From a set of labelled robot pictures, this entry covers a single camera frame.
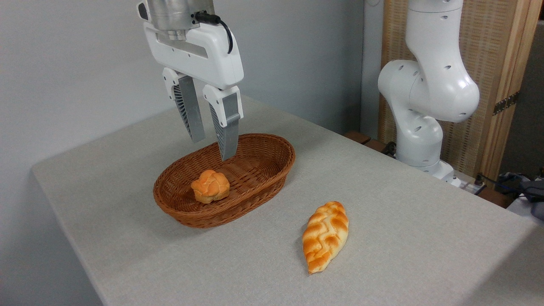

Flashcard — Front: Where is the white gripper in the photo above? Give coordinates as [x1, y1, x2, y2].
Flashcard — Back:
[137, 1, 245, 162]

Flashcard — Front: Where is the long braided bread loaf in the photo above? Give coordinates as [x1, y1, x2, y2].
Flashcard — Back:
[302, 201, 349, 275]

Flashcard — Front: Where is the round orange bread roll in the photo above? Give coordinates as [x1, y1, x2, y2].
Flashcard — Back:
[191, 170, 230, 204]

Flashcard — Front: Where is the brown oval wicker basket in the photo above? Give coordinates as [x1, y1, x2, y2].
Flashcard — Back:
[153, 133, 296, 229]

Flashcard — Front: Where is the grey tablecloth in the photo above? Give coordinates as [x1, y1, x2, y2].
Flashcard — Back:
[32, 94, 544, 306]

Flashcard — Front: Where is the wooden rattan folding screen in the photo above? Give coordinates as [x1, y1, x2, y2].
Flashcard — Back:
[378, 0, 544, 183]

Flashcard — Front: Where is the dark metal screen hinge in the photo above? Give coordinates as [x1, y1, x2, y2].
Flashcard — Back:
[493, 91, 520, 116]

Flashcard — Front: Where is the dark grey bag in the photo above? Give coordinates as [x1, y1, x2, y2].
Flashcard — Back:
[519, 178, 544, 221]

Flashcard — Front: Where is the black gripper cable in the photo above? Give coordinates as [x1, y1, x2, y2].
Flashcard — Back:
[195, 11, 234, 55]

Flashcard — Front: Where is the black power cable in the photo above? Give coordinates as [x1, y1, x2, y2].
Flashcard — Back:
[473, 172, 544, 196]

